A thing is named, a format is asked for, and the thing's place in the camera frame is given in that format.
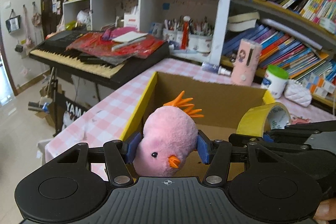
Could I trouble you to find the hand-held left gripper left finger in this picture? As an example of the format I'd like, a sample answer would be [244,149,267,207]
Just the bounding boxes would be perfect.
[54,132,142,186]

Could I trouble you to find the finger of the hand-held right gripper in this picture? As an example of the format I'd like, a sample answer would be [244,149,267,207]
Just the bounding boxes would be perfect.
[263,123,315,140]
[228,133,310,152]

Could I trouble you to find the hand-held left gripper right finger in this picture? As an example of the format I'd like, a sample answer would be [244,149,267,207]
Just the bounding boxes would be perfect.
[196,130,289,186]

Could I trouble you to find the yellow tape roll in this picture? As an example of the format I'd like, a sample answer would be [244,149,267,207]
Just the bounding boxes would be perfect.
[236,102,292,136]

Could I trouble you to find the pink chick plush toy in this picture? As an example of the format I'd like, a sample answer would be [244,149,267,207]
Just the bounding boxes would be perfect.
[134,91,205,177]

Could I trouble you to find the cardboard box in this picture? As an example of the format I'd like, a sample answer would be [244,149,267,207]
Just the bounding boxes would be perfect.
[119,71,276,180]

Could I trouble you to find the person's right hand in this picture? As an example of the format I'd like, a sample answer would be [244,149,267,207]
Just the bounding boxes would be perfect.
[314,199,336,224]

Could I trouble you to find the white quilted purse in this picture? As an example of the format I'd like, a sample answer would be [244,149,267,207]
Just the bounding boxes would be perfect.
[285,80,313,107]

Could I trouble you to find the pink checked tablecloth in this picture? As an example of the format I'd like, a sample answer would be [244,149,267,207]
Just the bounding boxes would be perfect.
[45,57,336,174]

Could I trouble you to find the white jar green lid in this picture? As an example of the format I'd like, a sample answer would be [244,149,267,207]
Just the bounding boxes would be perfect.
[261,65,289,99]

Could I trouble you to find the black keyboard stand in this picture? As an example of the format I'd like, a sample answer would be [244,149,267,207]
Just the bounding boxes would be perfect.
[46,67,105,138]

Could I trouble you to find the pink cartoon cylinder device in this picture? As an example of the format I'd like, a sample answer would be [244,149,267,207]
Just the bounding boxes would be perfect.
[230,39,262,86]

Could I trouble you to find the row of colourful books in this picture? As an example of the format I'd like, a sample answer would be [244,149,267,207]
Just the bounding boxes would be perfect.
[222,25,336,98]

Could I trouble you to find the small spray bottle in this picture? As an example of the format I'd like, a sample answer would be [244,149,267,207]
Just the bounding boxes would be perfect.
[202,61,231,76]

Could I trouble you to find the grey rolled tube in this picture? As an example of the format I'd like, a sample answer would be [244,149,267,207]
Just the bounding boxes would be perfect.
[261,18,336,50]

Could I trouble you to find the white pen holder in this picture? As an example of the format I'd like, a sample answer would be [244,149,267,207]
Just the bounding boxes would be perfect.
[163,28,184,47]
[188,34,213,53]

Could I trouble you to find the white booklet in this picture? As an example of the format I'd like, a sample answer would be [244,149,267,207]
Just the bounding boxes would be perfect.
[112,32,149,51]

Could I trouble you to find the red cloth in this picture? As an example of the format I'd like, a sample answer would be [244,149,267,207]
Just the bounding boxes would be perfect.
[66,32,166,59]

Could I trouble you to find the black electronic keyboard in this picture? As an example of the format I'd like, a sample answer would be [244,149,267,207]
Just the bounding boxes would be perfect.
[28,30,171,84]

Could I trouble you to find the wooden bookshelf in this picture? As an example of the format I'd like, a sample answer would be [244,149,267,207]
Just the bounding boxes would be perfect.
[231,0,336,109]

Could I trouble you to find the cream hardcover book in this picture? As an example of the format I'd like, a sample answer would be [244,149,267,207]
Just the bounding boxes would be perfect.
[228,11,260,31]

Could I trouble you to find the magenta cloth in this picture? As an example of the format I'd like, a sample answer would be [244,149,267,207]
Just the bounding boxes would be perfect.
[102,27,132,41]

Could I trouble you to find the red tassel ornament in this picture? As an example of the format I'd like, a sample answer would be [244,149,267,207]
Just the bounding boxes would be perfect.
[181,15,191,50]

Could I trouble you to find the white pen holder cups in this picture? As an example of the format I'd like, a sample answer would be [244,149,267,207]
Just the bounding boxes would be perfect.
[163,15,214,36]

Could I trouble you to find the white box red label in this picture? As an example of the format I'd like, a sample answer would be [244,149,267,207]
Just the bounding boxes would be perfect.
[123,5,139,30]

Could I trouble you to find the row of slanted books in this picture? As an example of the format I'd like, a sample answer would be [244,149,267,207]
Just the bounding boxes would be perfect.
[268,0,336,34]

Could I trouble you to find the white plastic bag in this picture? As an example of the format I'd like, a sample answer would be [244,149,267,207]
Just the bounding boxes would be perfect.
[77,9,92,30]

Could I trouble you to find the white shelf unit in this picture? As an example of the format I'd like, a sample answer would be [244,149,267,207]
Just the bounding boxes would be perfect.
[62,0,219,63]

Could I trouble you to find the pink hanging bag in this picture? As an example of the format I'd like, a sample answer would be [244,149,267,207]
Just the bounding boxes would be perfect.
[31,2,42,28]

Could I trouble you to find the grey tote bag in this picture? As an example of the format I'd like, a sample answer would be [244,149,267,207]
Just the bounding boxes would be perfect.
[6,9,21,34]

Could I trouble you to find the brown door frame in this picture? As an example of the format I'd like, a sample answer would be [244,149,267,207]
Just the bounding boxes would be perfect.
[0,0,18,97]

